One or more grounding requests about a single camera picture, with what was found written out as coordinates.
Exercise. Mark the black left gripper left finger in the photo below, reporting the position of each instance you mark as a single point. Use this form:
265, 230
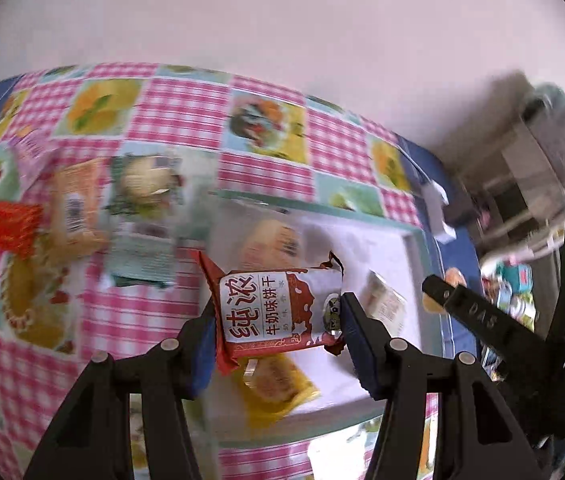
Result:
89, 436

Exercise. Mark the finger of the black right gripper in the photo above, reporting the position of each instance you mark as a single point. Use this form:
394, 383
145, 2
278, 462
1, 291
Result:
507, 337

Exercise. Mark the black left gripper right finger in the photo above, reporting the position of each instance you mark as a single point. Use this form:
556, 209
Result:
449, 403

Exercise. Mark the white beige snack packet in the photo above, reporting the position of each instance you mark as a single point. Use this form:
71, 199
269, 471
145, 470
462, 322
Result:
384, 304

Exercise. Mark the yellow snack packet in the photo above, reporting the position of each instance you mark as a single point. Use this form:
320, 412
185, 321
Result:
271, 387

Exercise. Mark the red white milk biscuit packet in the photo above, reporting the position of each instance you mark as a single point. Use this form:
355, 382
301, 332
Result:
261, 313

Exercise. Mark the orange snack packet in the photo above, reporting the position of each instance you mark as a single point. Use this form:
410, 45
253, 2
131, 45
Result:
74, 229

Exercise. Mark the red Rolet Kiss packet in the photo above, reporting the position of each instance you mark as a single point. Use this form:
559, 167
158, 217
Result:
19, 224

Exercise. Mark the green bread snack packet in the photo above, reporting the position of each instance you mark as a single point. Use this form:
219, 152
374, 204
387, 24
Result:
142, 215

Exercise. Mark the clear bread packet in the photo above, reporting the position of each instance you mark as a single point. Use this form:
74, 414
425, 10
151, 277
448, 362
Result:
254, 236

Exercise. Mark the purple swiss roll packet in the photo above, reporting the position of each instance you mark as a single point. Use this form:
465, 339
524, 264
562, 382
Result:
33, 151

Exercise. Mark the colourful snack pile on floor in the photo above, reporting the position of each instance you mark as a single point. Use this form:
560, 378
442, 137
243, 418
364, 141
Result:
510, 287

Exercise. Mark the white tray with green rim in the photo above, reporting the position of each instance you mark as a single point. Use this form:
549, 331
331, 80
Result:
365, 245

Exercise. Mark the grey shelf furniture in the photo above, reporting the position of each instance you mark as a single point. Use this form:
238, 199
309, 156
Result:
511, 196

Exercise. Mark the pink checkered picture tablecloth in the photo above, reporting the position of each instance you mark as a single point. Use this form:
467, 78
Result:
233, 134

